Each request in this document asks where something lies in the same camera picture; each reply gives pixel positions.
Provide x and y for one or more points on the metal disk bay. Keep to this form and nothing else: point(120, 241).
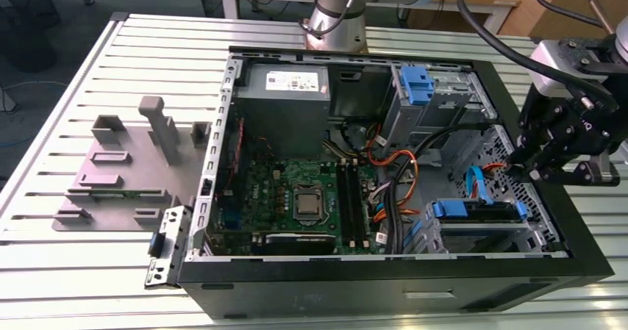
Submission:
point(491, 228)

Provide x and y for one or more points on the black PC case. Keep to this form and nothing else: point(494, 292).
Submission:
point(344, 293)

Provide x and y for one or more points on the green RAM stick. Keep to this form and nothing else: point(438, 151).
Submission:
point(118, 194)

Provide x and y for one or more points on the silver CPU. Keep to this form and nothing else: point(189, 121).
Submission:
point(307, 202)

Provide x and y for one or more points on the blue bracket latch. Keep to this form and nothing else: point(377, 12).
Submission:
point(157, 244)

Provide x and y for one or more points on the black graphics card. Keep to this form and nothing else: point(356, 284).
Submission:
point(300, 241)

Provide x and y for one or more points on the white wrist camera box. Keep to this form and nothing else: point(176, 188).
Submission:
point(544, 61)

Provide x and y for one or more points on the blue drive cage latch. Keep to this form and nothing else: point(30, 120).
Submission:
point(415, 84)

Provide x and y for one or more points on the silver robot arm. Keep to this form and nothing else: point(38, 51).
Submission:
point(339, 25)

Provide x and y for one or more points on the metal card retainer bracket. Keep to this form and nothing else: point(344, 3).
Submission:
point(172, 227)

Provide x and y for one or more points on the grey parts rack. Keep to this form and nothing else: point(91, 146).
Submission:
point(142, 175)

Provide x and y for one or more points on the green motherboard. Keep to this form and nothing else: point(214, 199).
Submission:
point(304, 168)

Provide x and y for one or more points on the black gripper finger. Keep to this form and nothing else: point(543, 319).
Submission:
point(538, 124)
point(556, 166)

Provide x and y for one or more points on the black RAM slot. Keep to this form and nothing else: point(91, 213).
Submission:
point(344, 201)

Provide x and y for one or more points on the CPU socket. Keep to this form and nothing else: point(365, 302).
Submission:
point(308, 221)

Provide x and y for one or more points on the black office chair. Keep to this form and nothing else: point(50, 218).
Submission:
point(30, 43)

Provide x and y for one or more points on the grey metal drive cage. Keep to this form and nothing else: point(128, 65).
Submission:
point(423, 122)

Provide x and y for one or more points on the black wrist mounting bracket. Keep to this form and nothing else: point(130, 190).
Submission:
point(584, 47)

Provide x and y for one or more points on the hard disk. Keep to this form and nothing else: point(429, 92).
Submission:
point(450, 208)

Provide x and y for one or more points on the grey power supply unit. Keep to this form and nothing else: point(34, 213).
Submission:
point(280, 124)

